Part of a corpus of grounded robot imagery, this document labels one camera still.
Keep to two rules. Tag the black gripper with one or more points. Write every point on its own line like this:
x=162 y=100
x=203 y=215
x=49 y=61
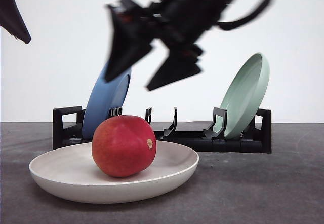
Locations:
x=181 y=23

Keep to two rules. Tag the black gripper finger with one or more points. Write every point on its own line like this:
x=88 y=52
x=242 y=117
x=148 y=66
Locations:
x=12 y=20

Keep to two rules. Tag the red pomegranate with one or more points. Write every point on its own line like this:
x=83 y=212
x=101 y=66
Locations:
x=123 y=146

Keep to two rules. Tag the white plate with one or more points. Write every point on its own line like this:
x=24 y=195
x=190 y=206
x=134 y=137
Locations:
x=71 y=174

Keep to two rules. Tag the blue plate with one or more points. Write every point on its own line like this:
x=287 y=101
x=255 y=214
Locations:
x=105 y=94

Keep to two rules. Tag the green plate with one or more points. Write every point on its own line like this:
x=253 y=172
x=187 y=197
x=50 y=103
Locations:
x=244 y=96

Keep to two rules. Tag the black dish rack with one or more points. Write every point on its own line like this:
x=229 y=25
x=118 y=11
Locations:
x=68 y=131

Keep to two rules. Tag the black cable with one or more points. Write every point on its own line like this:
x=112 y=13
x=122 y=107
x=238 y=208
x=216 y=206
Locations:
x=227 y=25

